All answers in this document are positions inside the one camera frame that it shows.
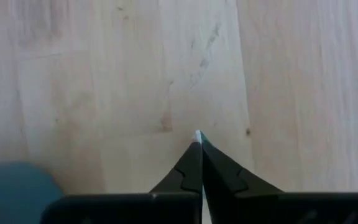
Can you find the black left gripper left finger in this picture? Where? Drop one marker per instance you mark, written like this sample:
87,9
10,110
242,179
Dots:
179,186

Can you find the white green-stripe packet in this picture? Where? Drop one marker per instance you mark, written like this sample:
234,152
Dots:
198,136

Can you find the teal plastic bin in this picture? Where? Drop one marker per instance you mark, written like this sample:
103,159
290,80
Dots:
14,193

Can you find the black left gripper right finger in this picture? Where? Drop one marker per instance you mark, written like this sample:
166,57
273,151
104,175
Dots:
228,186

